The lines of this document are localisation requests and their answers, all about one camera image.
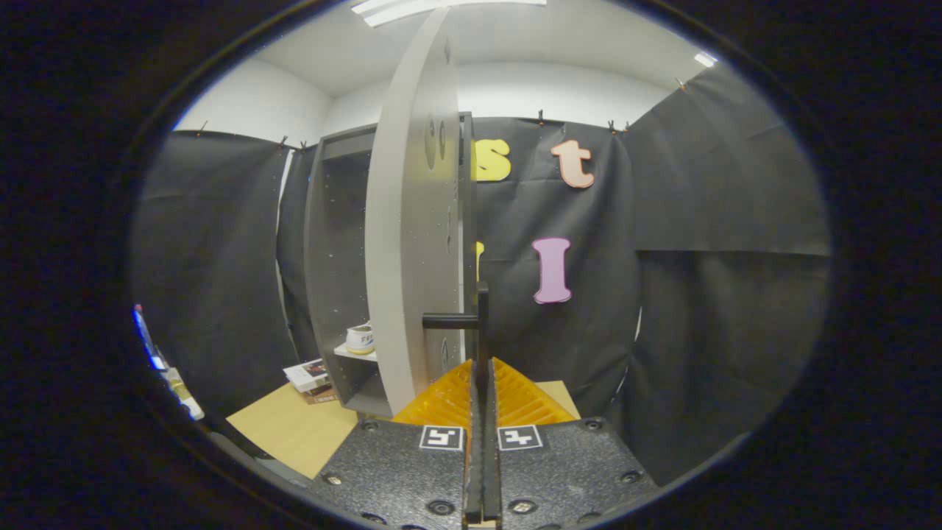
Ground light grey shoe cabinet door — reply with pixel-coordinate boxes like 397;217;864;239
364;7;472;417

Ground blue printed card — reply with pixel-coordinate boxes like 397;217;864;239
132;304;166;371

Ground white magazine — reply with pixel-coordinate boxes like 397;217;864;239
283;358;332;392

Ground black cabinet door handle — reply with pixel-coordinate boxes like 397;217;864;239
422;281;490;369

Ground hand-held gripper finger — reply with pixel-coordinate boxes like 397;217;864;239
309;358;484;530
482;358;658;530

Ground small cluttered items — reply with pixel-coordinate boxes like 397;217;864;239
162;367;205;422

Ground grey shoe cabinet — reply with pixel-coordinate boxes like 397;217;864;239
303;112;475;419

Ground black backdrop cloth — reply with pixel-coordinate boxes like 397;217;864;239
131;63;832;487

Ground long ceiling light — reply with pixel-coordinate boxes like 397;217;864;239
352;0;547;28

